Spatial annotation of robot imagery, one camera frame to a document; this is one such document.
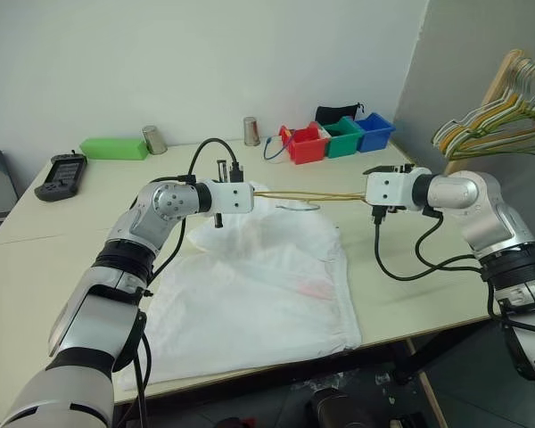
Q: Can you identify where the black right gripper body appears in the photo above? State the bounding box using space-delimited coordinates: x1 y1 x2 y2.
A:
363 163 416 216

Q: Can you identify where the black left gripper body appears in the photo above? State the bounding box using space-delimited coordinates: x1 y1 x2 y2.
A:
213 159 229 229

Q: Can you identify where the yellow wire hanger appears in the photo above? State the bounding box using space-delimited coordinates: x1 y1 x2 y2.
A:
249 188 370 213
440 95 535 157

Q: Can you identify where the white cloth garment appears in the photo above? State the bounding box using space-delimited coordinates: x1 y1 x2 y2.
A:
118 180 363 390

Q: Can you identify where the wooden hanger rack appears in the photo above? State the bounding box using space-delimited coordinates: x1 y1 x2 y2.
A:
445 48 535 176

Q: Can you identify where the blue plastic bin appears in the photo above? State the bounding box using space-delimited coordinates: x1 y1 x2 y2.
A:
354 111 396 153

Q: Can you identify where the slim metal cup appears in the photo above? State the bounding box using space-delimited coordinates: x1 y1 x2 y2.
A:
243 116 261 147

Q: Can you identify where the green plastic bin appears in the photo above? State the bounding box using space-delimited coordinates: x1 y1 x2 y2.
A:
323 116 363 160

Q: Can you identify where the wide metal cup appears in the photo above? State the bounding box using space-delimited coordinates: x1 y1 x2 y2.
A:
141 125 169 156

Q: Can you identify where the black fabric pouch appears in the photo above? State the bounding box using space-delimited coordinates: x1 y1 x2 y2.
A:
315 103 366 127

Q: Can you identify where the red plastic bin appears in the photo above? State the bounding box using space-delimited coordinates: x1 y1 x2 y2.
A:
279 120 332 167

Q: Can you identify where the green rectangular box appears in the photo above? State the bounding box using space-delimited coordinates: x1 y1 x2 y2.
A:
78 136 150 161

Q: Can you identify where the black handheld controller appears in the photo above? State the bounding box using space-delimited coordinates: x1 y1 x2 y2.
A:
34 151 89 203

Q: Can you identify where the wooden table leg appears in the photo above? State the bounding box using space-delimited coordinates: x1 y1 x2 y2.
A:
404 337 448 428

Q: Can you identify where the dark rounded shape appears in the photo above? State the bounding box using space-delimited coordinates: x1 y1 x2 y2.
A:
309 387 363 428

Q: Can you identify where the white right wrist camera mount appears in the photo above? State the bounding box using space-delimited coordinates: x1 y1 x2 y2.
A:
366 168 432 211

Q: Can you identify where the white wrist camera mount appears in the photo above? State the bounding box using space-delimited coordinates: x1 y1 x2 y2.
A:
366 168 432 211
203 179 256 217

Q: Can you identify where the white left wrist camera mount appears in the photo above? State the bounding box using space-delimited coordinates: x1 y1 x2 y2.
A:
203 179 256 217

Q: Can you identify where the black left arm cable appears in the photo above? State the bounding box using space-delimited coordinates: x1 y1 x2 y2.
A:
119 138 245 428

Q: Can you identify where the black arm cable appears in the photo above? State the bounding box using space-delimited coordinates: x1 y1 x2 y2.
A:
372 208 488 282
119 138 245 428

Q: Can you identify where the blue cable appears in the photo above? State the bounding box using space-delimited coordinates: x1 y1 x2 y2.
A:
262 136 296 163

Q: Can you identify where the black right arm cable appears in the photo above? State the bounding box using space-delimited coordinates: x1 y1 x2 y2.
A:
372 208 488 282

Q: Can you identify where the olive green wire hanger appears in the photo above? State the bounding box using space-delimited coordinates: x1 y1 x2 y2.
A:
448 116 535 162

